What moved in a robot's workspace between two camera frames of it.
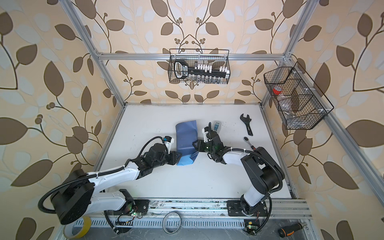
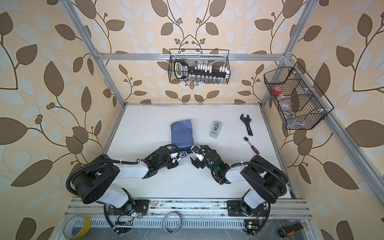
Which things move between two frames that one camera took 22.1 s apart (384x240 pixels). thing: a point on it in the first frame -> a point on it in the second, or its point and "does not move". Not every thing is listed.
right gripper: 199,147 -> 197,163
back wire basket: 199,66 does not move
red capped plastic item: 277,90 does not move
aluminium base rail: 174,213 does not move
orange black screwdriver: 287,230 does not move
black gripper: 205,139 -> 195,150
